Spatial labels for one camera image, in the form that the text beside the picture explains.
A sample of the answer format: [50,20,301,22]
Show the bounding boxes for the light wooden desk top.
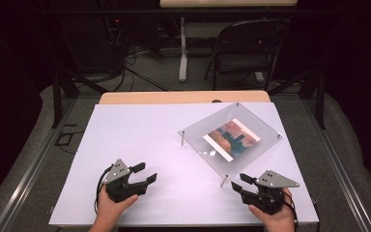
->
[158,0,299,9]

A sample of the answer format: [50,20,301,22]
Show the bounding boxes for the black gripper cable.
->
[282,190,300,232]
[93,164,114,215]

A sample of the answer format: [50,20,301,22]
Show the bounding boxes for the black metal stand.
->
[51,62,110,130]
[267,66,327,131]

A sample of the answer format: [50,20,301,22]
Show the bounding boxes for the white table mat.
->
[48,101,320,227]

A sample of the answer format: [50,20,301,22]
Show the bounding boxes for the aluminium floor rail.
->
[301,96,371,232]
[0,96,79,232]

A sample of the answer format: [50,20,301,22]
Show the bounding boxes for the black folding chair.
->
[204,18,292,92]

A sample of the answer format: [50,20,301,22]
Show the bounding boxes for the black floor cables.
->
[93,44,175,93]

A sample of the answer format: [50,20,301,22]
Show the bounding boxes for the clear acrylic photo frame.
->
[178,101,284,189]

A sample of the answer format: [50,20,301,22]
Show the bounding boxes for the white desk leg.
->
[178,16,189,82]

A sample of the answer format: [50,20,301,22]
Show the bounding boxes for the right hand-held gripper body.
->
[241,169,300,216]

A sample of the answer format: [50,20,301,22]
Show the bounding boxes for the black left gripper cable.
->
[93,164,114,215]

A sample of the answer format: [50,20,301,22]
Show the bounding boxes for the wooden table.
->
[98,90,271,105]

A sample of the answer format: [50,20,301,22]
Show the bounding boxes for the person's left hand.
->
[93,185,140,227]

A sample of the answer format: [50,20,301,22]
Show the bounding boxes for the dark equipment with red light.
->
[100,14,127,71]

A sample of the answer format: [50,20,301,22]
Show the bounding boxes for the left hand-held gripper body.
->
[103,159,149,204]

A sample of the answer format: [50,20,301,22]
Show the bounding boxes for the colourful photo print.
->
[202,118,262,162]

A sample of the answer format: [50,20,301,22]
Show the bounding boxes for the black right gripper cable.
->
[282,190,300,232]

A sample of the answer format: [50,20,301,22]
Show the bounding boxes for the person's right hand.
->
[248,188,297,232]

